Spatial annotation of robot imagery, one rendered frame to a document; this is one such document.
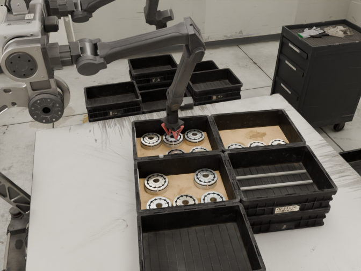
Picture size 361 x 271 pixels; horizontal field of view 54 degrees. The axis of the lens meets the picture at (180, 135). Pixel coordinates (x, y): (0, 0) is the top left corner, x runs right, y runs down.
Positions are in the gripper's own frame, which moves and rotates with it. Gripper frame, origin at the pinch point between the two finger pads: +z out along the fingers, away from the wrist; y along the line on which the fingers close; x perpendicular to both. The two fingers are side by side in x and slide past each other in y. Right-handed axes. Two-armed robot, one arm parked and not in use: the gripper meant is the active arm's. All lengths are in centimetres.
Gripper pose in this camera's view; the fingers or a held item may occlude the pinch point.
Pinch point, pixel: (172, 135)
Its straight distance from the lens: 177.6
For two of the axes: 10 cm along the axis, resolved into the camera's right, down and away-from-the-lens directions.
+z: 0.0, 7.9, 6.1
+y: -7.4, -4.1, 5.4
